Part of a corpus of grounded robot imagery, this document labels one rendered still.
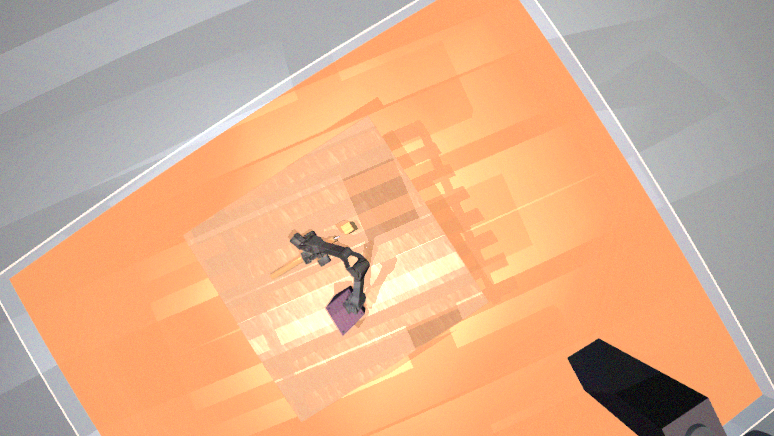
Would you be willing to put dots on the wooden rail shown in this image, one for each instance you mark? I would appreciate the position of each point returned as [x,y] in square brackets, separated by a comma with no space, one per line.
[296,262]

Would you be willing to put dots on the brown wooden post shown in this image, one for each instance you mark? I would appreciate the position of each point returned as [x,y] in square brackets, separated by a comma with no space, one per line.
[349,227]

